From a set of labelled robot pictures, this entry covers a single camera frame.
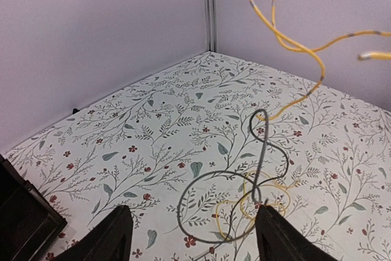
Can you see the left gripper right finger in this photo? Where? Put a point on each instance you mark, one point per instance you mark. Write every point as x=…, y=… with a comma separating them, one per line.
x=278, y=240

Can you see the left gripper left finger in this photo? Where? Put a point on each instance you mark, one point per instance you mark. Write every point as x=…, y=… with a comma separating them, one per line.
x=109, y=240

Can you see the black three-compartment bin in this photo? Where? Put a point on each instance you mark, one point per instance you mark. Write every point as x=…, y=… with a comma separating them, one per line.
x=29, y=225

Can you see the floral tablecloth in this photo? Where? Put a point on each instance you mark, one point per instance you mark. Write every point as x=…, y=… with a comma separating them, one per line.
x=177, y=146

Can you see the right aluminium corner post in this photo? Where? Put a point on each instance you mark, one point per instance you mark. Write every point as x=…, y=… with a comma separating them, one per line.
x=211, y=25

